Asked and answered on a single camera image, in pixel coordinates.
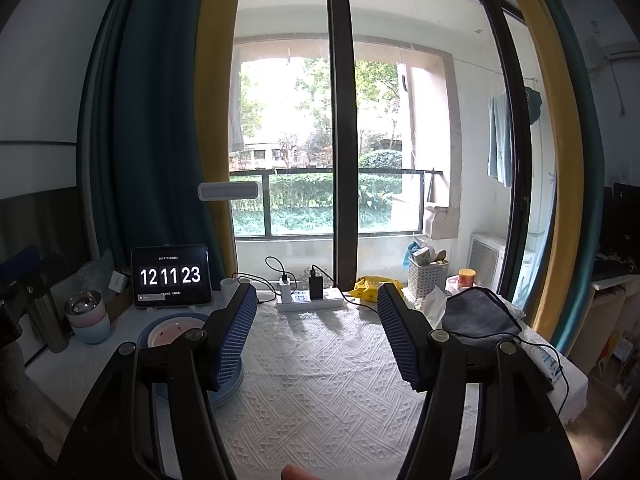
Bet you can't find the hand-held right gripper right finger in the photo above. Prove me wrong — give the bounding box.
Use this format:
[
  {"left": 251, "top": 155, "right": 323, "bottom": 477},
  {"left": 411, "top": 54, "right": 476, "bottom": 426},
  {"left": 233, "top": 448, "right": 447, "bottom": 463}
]
[{"left": 376, "top": 282, "right": 583, "bottom": 480}]

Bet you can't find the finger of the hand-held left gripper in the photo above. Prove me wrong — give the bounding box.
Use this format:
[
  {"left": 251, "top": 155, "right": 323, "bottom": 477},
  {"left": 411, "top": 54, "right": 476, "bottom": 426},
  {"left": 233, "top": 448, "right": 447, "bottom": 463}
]
[
  {"left": 37, "top": 252, "right": 68, "bottom": 293},
  {"left": 0, "top": 245, "right": 43, "bottom": 283}
]

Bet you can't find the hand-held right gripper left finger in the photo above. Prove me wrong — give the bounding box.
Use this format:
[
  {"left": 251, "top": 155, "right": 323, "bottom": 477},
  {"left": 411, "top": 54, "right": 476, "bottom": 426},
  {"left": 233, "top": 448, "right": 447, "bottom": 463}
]
[{"left": 59, "top": 282, "right": 258, "bottom": 480}]

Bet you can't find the light blue plate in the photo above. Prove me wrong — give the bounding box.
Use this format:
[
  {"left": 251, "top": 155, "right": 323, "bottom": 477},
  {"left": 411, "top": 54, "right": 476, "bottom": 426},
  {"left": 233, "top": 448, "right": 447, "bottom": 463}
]
[{"left": 145, "top": 355, "right": 247, "bottom": 407}]

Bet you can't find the pink-lined grey bowl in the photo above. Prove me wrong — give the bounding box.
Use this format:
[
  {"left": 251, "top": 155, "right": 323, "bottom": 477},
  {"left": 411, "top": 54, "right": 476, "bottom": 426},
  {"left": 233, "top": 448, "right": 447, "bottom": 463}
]
[{"left": 147, "top": 317, "right": 206, "bottom": 350}]

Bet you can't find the person's right hand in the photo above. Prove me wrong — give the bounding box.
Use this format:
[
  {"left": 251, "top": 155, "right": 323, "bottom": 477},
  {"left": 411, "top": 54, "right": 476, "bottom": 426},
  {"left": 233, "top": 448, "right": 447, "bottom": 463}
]
[{"left": 281, "top": 464, "right": 321, "bottom": 480}]

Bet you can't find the steel thermos flask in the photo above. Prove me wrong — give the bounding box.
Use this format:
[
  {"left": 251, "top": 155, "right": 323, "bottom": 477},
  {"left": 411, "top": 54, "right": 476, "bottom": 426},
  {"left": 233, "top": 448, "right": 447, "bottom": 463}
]
[{"left": 27, "top": 292, "right": 71, "bottom": 353}]

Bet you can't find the clear plastic bag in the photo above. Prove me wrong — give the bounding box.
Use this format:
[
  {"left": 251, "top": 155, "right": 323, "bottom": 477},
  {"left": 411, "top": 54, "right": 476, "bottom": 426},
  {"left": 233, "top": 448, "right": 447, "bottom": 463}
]
[{"left": 75, "top": 249, "right": 118, "bottom": 293}]

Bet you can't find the yellow plastic bag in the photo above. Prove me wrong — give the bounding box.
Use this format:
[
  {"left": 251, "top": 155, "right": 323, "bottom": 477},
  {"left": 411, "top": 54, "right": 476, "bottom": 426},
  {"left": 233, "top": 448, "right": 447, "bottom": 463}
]
[{"left": 348, "top": 276, "right": 403, "bottom": 304}]

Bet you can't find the white lattice basket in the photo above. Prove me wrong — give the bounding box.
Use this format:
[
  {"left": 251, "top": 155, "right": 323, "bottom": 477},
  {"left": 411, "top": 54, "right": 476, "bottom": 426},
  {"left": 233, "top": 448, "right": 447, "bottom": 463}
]
[{"left": 408, "top": 260, "right": 449, "bottom": 298}]

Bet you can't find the brown cardboard box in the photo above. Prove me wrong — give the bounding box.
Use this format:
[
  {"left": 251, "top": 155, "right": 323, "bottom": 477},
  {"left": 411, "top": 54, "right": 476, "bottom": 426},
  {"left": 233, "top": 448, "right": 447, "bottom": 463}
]
[{"left": 105, "top": 287, "right": 135, "bottom": 322}]

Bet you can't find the white power strip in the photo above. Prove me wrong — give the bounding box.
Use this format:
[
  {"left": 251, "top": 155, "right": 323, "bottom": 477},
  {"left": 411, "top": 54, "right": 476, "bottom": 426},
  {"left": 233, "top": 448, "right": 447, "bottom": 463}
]
[{"left": 276, "top": 287, "right": 346, "bottom": 313}]

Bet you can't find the grey cloth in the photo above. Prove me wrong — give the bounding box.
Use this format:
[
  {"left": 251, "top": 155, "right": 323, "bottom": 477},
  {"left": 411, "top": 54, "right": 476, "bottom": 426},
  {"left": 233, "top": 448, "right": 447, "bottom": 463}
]
[{"left": 442, "top": 287, "right": 524, "bottom": 347}]

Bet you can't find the white textured tablecloth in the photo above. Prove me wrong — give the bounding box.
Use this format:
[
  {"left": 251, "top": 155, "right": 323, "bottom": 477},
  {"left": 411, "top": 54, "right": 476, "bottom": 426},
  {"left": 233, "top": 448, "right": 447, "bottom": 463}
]
[{"left": 25, "top": 300, "right": 588, "bottom": 480}]

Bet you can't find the tablet showing clock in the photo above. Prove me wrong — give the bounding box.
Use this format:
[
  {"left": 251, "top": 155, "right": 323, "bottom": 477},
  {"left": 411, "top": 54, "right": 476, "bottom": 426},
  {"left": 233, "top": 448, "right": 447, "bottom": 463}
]
[{"left": 131, "top": 243, "right": 212, "bottom": 309}]

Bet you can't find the outdoor air conditioner unit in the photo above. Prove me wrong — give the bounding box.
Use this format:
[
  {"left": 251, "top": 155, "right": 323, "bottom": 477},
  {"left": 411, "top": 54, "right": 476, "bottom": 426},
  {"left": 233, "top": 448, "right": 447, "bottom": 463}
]
[{"left": 468, "top": 231, "right": 507, "bottom": 287}]

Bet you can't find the white plastic packet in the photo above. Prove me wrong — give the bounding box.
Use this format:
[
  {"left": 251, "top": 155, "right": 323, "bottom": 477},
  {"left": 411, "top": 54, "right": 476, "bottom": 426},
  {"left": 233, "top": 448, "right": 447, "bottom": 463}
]
[{"left": 522, "top": 342, "right": 563, "bottom": 391}]

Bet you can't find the white desk lamp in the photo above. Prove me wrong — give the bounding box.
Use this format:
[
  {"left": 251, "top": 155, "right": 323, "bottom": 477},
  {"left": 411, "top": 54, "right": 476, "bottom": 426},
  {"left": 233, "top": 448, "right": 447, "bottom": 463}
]
[{"left": 198, "top": 182, "right": 259, "bottom": 302}]

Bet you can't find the teal curtain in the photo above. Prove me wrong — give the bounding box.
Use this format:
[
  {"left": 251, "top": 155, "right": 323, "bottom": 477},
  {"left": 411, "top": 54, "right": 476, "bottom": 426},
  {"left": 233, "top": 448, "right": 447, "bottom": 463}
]
[
  {"left": 80, "top": 0, "right": 221, "bottom": 271},
  {"left": 540, "top": 0, "right": 606, "bottom": 371}
]

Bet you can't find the balcony railing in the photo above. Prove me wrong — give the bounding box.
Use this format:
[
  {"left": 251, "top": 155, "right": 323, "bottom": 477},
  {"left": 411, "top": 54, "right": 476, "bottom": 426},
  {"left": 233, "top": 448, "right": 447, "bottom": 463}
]
[{"left": 229, "top": 167, "right": 446, "bottom": 238}]

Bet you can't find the white desk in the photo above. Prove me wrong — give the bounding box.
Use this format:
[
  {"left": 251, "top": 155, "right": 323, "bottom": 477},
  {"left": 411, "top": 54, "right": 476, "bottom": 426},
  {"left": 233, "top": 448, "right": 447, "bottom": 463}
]
[{"left": 590, "top": 272, "right": 640, "bottom": 376}]

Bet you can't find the pale blue hanging towel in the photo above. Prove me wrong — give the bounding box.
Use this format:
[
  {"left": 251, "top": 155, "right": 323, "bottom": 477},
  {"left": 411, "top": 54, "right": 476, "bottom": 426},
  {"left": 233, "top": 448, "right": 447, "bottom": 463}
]
[{"left": 487, "top": 91, "right": 514, "bottom": 189}]

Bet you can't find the yellow curtain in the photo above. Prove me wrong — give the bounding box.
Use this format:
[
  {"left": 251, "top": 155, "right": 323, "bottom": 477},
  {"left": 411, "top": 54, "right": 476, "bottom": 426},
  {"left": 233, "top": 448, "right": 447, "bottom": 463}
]
[
  {"left": 192, "top": 0, "right": 246, "bottom": 286},
  {"left": 492, "top": 0, "right": 586, "bottom": 356}
]

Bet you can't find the white hanging cloth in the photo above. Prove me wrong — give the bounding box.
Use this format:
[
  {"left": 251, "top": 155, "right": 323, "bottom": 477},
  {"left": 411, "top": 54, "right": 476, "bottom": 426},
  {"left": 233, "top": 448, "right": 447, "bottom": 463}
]
[{"left": 229, "top": 45, "right": 246, "bottom": 153}]

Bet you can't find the black monitor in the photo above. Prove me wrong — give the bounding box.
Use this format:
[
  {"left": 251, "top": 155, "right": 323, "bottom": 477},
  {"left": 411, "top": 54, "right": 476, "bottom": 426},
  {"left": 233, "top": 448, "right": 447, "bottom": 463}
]
[{"left": 611, "top": 182, "right": 640, "bottom": 261}]

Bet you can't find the dark teal hanging garment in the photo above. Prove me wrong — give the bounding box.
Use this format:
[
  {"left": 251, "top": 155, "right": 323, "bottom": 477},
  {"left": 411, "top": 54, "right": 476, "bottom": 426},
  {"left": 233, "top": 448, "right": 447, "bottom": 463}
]
[{"left": 525, "top": 85, "right": 545, "bottom": 126}]

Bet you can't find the black power cable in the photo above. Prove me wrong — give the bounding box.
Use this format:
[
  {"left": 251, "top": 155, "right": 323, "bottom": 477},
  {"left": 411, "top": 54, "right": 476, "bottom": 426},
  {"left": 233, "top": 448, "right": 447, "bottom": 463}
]
[{"left": 442, "top": 327, "right": 571, "bottom": 413}]

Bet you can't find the black charging cable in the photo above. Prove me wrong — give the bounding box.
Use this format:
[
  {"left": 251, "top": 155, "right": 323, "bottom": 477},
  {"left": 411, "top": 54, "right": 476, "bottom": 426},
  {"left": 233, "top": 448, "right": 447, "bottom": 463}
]
[{"left": 264, "top": 256, "right": 292, "bottom": 286}]

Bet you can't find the dark window frame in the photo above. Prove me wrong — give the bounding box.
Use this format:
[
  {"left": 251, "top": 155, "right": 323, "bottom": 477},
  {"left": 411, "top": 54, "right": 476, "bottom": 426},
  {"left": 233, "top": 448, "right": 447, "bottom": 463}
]
[{"left": 227, "top": 0, "right": 531, "bottom": 293}]

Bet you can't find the wall air conditioner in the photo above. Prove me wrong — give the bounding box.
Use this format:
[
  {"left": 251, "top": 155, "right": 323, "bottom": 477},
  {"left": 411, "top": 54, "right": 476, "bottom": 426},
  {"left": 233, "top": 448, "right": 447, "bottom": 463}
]
[{"left": 602, "top": 40, "right": 640, "bottom": 60}]

